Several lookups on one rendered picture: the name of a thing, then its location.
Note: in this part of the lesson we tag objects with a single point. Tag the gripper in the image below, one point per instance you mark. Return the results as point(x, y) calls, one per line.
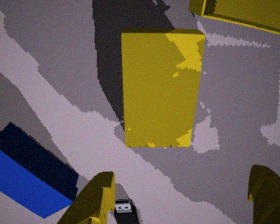
point(92, 204)

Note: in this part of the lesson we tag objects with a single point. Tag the black usb flash drive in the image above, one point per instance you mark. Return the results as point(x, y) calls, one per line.
point(125, 213)

